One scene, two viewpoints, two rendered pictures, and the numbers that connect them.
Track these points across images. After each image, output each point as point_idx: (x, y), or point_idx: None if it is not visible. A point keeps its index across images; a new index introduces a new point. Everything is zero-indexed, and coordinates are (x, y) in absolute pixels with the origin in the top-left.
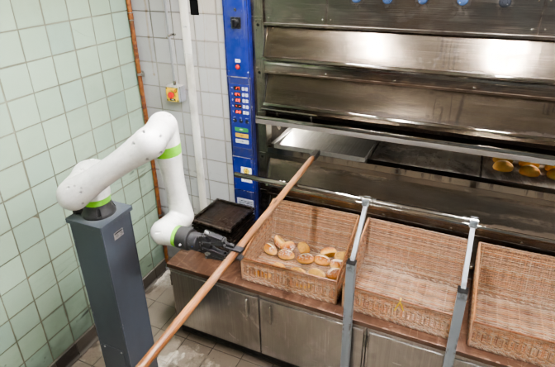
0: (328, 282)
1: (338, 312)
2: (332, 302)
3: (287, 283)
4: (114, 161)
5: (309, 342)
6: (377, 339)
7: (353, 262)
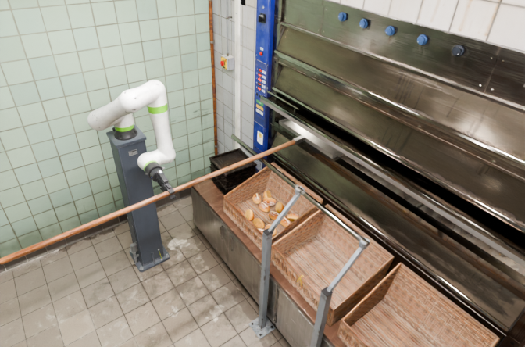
0: None
1: None
2: None
3: (244, 227)
4: (110, 107)
5: (250, 275)
6: (283, 295)
7: (268, 232)
